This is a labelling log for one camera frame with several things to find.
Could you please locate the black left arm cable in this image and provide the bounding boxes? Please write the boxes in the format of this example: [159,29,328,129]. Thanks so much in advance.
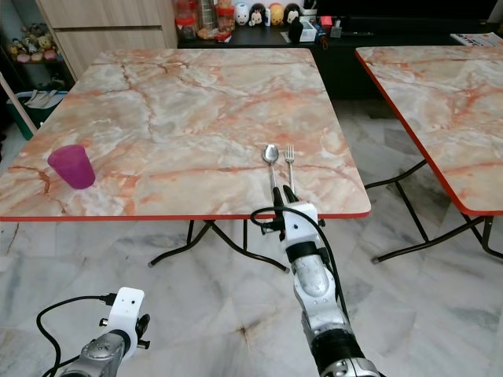
[36,293,119,377]

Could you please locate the small white box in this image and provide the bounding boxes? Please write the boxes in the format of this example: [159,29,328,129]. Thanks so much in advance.
[291,20,317,44]

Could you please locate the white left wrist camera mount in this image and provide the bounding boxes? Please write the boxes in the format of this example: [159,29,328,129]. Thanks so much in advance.
[101,287,146,339]

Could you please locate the light wooden cabinet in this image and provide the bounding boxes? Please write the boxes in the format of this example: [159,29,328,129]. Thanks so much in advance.
[36,0,180,80]

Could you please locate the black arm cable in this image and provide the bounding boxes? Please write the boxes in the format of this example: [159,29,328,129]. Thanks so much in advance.
[250,205,344,317]
[36,293,119,377]

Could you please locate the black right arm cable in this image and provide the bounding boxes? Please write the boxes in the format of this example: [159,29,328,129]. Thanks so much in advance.
[250,205,344,317]

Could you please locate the small red snack jar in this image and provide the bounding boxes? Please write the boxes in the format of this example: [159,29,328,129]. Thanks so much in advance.
[217,6,237,35]

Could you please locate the yellow cartoon figurine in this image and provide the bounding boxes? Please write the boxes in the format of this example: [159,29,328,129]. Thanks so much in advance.
[268,3,285,27]

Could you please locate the red-lidded plastic jar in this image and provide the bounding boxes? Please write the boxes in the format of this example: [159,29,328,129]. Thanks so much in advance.
[177,0,199,41]

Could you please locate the marble-pattern folding table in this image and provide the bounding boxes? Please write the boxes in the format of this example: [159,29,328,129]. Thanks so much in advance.
[355,45,503,264]
[0,47,372,273]

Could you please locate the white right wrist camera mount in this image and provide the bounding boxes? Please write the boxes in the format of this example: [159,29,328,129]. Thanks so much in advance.
[283,202,320,245]

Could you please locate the purple plastic cup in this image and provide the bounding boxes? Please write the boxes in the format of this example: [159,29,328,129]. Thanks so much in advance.
[47,144,97,190]

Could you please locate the white cartoon figurine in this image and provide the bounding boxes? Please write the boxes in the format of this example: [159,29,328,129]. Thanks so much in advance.
[234,4,251,27]

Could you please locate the green storage bin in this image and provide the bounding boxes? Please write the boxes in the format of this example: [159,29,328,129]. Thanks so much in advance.
[27,89,80,141]

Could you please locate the black television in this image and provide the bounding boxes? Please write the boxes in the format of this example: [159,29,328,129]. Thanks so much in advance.
[314,0,503,19]

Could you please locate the printed magazine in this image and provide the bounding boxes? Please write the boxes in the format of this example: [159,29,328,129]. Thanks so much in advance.
[450,32,503,47]

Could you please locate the light wooden stick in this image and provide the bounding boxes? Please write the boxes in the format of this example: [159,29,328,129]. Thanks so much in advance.
[0,73,41,142]

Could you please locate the silver metal spoon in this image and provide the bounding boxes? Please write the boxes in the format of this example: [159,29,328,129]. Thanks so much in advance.
[263,144,281,194]

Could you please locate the black mouse figurine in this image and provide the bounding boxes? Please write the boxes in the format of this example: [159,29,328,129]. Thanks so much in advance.
[250,4,268,27]
[284,4,301,27]

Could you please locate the clear tall plastic jar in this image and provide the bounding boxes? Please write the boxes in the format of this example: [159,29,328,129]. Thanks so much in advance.
[197,0,219,38]

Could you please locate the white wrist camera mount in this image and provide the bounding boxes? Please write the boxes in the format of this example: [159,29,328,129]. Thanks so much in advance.
[283,202,320,245]
[101,287,146,339]

